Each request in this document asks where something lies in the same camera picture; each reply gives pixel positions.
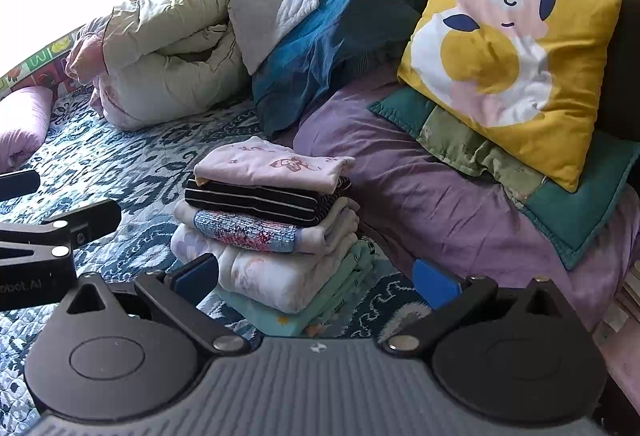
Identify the pale blue printed garment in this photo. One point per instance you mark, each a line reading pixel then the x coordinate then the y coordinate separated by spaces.
pixel 280 323

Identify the white floral garment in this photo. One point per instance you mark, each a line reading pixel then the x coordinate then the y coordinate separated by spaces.
pixel 280 276

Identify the pink pillow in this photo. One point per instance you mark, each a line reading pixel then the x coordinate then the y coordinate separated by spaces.
pixel 22 126

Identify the blue pillow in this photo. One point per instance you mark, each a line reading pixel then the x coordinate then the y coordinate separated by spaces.
pixel 320 46

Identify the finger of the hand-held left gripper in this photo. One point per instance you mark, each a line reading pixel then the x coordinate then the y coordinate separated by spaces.
pixel 20 182
pixel 85 221

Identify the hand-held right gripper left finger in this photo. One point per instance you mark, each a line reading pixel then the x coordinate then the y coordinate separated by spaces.
pixel 197 275

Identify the mint green garment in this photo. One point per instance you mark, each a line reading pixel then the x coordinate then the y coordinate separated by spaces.
pixel 350 273

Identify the white pillow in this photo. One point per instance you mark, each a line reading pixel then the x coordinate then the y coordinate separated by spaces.
pixel 270 1

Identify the colourful alphabet mat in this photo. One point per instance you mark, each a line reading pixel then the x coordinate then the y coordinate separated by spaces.
pixel 40 66

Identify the white garment with knitted patch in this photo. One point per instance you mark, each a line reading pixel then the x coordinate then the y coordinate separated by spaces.
pixel 240 227

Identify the cream duvet with pink lining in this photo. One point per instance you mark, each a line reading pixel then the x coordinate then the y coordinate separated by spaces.
pixel 165 46

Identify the green patchwork pillow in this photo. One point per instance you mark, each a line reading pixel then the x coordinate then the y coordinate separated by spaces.
pixel 565 216

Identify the yellow cartoon cushion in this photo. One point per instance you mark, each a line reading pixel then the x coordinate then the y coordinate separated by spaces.
pixel 565 91

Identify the black striped garment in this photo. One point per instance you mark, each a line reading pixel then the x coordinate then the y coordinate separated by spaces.
pixel 260 205

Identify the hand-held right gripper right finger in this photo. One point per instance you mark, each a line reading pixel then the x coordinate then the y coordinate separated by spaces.
pixel 434 285

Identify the purple blanket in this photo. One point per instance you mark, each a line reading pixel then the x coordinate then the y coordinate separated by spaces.
pixel 425 196

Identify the blue patterned bedspread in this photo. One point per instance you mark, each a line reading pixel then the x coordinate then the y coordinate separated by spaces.
pixel 125 166

